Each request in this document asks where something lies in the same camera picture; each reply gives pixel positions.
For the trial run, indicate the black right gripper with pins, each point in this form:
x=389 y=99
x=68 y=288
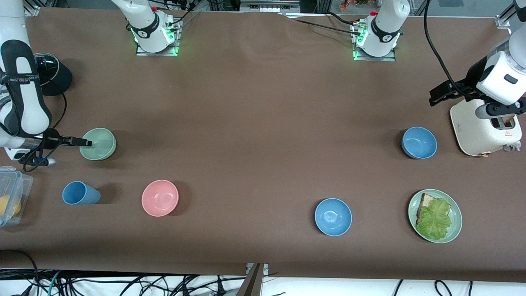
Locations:
x=52 y=142

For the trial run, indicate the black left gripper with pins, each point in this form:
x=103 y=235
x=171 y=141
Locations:
x=467 y=86

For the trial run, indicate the green bowl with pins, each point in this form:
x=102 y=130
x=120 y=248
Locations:
x=102 y=142

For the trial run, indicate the blue bowl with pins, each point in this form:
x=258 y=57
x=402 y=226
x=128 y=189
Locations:
x=419 y=142
x=333 y=216

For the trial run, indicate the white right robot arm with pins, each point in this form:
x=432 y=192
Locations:
x=33 y=115

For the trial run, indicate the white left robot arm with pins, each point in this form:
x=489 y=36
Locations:
x=384 y=33

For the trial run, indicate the pink bowl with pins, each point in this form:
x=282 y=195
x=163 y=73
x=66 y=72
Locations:
x=160 y=197

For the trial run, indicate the blue cup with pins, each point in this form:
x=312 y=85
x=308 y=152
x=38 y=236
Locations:
x=80 y=193

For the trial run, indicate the cream white toaster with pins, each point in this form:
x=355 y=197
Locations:
x=481 y=131

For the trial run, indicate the clear plastic container blue latch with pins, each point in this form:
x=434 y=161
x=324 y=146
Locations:
x=22 y=185

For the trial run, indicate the brown toast slice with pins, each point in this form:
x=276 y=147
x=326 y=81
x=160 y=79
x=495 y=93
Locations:
x=508 y=121

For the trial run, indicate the yellow fruit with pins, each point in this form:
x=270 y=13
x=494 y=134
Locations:
x=8 y=205

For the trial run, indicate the bread slice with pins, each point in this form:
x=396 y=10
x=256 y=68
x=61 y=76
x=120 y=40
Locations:
x=427 y=200

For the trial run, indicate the green plate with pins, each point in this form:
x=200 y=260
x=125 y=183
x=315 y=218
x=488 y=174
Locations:
x=456 y=218

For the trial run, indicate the green lettuce leaf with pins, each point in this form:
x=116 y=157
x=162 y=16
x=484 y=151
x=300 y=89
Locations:
x=433 y=222

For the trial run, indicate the brown table cover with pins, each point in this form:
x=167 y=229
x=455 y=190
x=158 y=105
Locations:
x=246 y=123

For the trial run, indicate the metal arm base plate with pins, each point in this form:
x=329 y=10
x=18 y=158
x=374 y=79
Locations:
x=388 y=58
x=164 y=53

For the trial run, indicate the aluminium frame corner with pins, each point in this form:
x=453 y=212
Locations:
x=503 y=19
x=33 y=11

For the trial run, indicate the aluminium frame rail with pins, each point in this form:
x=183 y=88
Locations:
x=267 y=6

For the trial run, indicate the metal table bracket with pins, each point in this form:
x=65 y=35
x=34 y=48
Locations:
x=252 y=283

